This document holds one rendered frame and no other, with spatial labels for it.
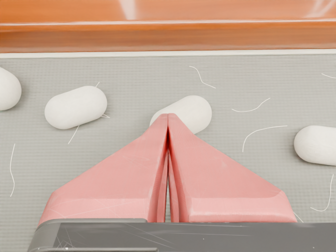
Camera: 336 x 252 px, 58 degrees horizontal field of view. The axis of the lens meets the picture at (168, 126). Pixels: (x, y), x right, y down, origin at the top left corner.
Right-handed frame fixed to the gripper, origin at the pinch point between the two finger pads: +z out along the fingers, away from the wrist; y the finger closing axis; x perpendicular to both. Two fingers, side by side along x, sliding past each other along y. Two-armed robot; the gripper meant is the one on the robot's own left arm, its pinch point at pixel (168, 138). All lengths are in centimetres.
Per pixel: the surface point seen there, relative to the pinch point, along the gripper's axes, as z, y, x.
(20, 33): 5.3, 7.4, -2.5
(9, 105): 3.2, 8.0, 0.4
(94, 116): 2.7, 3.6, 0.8
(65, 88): 4.9, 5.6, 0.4
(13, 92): 3.4, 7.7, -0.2
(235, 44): 6.3, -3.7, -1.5
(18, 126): 3.2, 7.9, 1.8
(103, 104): 3.1, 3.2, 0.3
